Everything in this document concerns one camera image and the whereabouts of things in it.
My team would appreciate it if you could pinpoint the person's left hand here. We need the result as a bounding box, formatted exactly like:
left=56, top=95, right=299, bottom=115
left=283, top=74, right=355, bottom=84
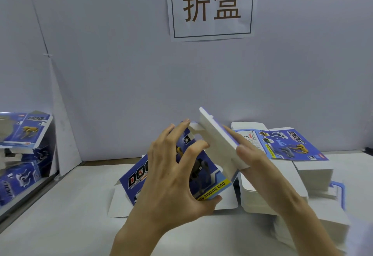
left=115, top=119, right=223, bottom=243

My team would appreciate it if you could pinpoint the person's right hand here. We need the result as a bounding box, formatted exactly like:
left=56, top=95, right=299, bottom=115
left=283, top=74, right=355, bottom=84
left=224, top=126, right=311, bottom=214

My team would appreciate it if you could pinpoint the stack of boxes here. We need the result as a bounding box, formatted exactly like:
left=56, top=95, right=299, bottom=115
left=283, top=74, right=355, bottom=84
left=107, top=180, right=240, bottom=219
left=231, top=121, right=351, bottom=251

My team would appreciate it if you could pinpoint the blue dog-print cardboard box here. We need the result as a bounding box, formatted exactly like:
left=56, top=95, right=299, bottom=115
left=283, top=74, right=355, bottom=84
left=119, top=107, right=250, bottom=206

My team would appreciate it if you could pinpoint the pile of blue boxes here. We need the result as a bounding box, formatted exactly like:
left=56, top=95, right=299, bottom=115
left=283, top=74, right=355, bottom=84
left=0, top=111, right=56, bottom=207

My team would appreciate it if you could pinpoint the person's right forearm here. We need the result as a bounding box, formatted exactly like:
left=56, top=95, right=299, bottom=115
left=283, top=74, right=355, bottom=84
left=280, top=197, right=346, bottom=256

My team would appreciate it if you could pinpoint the person's left forearm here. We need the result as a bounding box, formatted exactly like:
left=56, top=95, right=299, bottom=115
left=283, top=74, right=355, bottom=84
left=110, top=228, right=164, bottom=256

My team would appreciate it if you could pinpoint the white paper wall sign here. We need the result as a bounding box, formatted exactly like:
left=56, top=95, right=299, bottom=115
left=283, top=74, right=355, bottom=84
left=166, top=0, right=258, bottom=42

